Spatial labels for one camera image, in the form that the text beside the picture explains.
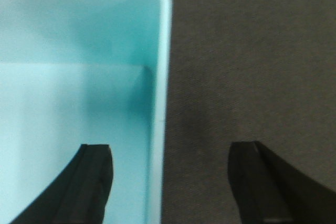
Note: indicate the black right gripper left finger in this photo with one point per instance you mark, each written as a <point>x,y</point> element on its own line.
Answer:
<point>79,194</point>

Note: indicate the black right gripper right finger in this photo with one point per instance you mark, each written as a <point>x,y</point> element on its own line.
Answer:
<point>267,189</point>

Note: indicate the light blue plastic bin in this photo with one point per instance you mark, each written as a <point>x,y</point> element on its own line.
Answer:
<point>84,72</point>

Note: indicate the black conveyor belt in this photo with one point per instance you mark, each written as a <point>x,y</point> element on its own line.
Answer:
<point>246,70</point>

